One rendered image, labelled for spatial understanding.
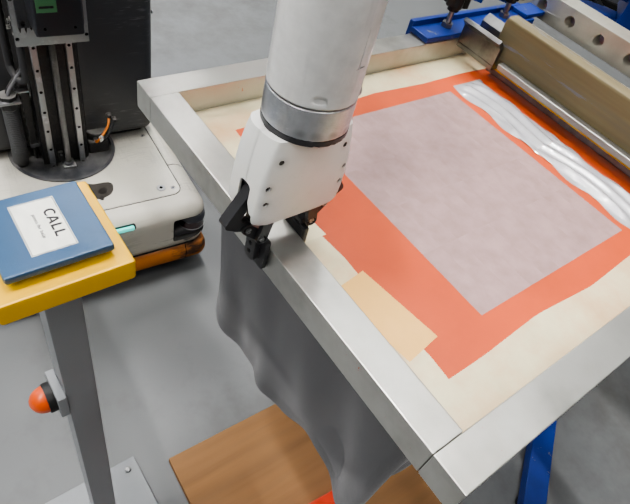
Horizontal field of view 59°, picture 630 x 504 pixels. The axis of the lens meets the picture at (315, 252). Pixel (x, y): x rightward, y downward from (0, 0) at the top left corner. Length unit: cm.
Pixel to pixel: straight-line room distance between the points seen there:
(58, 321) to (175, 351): 97
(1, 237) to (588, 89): 80
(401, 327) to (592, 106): 52
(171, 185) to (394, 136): 96
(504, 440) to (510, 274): 24
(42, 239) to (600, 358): 55
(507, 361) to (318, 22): 38
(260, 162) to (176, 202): 116
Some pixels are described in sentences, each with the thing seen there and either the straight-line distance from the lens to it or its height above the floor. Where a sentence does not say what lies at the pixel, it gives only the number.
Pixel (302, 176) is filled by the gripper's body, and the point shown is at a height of 109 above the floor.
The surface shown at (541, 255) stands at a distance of 73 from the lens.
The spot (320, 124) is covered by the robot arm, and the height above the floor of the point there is 115.
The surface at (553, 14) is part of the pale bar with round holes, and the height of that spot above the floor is 101.
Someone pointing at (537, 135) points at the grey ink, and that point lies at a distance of 94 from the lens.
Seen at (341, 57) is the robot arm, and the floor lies 121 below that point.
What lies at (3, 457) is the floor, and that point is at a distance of 155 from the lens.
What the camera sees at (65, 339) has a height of 80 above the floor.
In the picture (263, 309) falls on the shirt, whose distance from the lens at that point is 84.
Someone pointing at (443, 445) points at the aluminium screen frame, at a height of 99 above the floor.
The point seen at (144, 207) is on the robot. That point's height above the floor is 28.
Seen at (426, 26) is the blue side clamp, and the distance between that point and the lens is 103.
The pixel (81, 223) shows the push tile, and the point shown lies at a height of 97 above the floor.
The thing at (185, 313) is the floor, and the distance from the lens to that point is 170.
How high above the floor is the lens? 140
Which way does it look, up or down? 47 degrees down
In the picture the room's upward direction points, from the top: 18 degrees clockwise
